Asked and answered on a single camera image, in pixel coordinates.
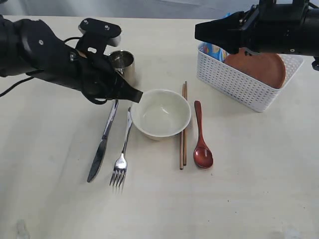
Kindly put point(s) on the grey ceramic bowl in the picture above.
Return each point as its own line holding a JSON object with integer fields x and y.
{"x": 161, "y": 114}

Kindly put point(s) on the wooden chopstick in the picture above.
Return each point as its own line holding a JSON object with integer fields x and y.
{"x": 181, "y": 163}
{"x": 184, "y": 132}

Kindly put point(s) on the brown wooden plate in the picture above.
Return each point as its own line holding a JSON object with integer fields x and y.
{"x": 267, "y": 68}

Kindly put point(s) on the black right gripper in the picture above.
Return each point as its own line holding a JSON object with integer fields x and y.
{"x": 267, "y": 27}

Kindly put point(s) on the blue snack packet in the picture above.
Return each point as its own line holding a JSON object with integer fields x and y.
{"x": 214, "y": 51}

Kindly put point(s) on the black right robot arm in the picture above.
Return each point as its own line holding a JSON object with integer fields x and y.
{"x": 310, "y": 31}

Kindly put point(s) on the stainless steel cup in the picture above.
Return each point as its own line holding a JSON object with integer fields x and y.
{"x": 124, "y": 62}

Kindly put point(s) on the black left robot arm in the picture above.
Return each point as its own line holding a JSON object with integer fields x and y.
{"x": 30, "y": 47}

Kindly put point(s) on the dark red wooden spoon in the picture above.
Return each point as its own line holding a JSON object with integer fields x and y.
{"x": 202, "y": 154}

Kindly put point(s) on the metal cutlery handle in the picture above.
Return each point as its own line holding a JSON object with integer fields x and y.
{"x": 120, "y": 166}
{"x": 100, "y": 153}

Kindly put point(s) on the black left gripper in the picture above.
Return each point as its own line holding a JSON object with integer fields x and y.
{"x": 99, "y": 81}

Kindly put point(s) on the white perforated plastic basket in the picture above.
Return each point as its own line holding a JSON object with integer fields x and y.
{"x": 239, "y": 86}

